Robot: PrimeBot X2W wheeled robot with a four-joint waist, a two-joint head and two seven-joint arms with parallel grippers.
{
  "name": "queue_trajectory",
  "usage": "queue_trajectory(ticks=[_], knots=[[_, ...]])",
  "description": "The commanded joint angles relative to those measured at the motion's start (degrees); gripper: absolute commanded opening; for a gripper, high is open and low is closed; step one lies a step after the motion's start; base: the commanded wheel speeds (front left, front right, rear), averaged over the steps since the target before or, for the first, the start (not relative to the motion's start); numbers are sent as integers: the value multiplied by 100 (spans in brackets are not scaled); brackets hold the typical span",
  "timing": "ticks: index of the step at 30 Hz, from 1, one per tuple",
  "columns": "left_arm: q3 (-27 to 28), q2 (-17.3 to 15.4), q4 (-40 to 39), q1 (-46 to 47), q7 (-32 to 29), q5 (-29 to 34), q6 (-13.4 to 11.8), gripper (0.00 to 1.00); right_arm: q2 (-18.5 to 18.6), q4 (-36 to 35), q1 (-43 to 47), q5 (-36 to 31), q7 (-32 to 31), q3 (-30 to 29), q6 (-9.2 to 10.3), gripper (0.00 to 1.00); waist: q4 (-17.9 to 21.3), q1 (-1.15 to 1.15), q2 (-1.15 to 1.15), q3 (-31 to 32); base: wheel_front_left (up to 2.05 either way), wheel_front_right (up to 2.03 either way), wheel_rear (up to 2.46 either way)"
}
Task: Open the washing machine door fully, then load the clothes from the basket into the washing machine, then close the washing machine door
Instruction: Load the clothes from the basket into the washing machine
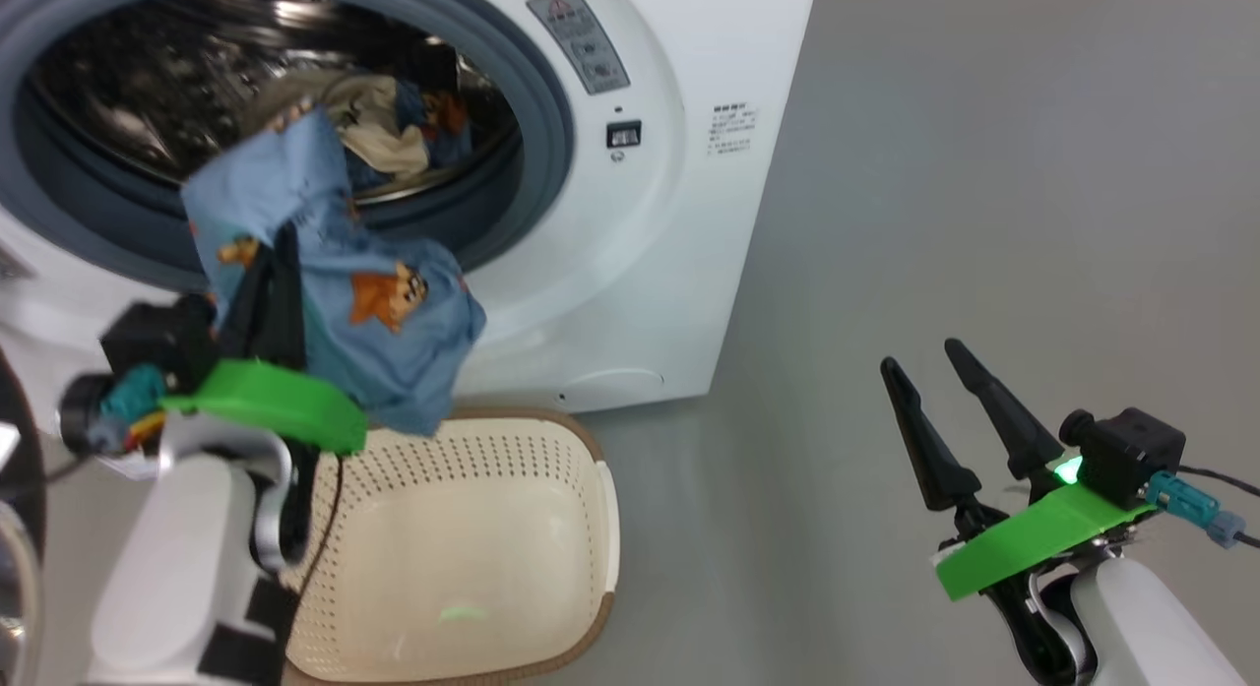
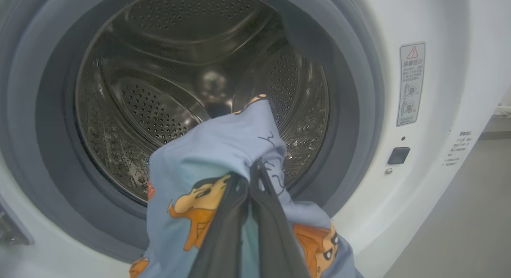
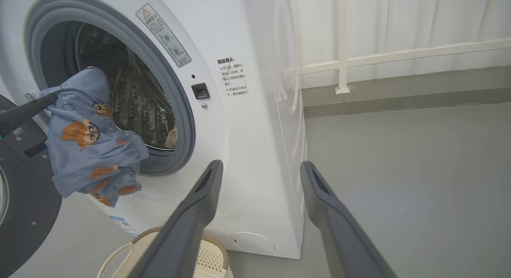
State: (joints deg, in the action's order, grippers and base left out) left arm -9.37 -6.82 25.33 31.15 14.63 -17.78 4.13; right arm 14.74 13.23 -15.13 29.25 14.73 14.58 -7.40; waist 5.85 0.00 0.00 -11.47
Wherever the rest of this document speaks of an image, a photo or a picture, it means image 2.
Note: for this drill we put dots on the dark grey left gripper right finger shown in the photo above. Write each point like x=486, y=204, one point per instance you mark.
x=273, y=238

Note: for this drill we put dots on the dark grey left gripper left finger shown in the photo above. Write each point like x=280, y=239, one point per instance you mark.
x=225, y=230

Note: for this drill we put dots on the blue cartoon print garment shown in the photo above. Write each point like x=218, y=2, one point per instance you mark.
x=191, y=166

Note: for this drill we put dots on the black door latch socket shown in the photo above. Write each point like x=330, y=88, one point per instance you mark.
x=398, y=155

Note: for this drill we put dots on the grey rubber door gasket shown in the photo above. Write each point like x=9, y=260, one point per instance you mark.
x=48, y=150

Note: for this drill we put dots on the white front-load washing machine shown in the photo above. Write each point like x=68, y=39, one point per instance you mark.
x=439, y=90

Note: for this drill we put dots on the steel perforated drum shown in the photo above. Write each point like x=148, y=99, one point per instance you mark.
x=159, y=90

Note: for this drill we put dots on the printed text label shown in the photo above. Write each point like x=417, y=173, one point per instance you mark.
x=457, y=148

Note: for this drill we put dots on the grey warning sticker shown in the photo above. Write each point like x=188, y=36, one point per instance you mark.
x=411, y=84

